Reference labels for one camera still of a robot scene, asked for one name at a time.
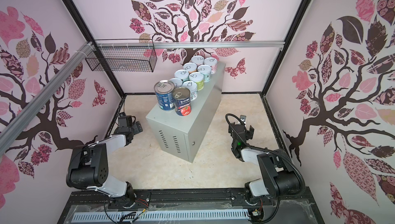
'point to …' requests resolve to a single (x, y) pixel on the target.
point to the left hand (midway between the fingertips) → (131, 128)
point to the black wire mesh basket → (124, 55)
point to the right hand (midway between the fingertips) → (243, 123)
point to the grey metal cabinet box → (182, 136)
